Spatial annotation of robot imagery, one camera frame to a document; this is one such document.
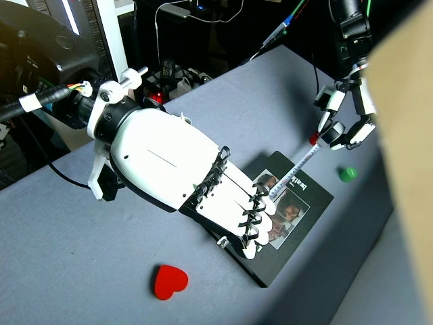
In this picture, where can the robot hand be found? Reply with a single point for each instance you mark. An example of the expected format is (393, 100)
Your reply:
(367, 98)
(159, 155)

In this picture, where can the tape measure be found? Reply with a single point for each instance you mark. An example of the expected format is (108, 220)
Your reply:
(333, 132)

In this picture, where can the black Beatles album cover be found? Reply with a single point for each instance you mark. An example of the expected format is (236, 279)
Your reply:
(304, 243)

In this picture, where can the blurred beige board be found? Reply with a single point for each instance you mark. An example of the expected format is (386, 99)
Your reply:
(406, 135)

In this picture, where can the red cylinder block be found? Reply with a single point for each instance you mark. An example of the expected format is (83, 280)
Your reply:
(314, 139)

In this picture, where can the green cylinder block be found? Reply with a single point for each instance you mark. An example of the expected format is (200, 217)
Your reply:
(348, 174)

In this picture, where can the black power adapter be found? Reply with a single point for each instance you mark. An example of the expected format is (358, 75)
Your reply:
(168, 69)

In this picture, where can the grey table cloth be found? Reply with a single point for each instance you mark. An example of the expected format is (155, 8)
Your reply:
(84, 254)

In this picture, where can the red heart block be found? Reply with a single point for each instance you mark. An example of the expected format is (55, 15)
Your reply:
(170, 282)

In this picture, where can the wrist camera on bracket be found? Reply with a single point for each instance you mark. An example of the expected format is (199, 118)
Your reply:
(322, 98)
(108, 184)

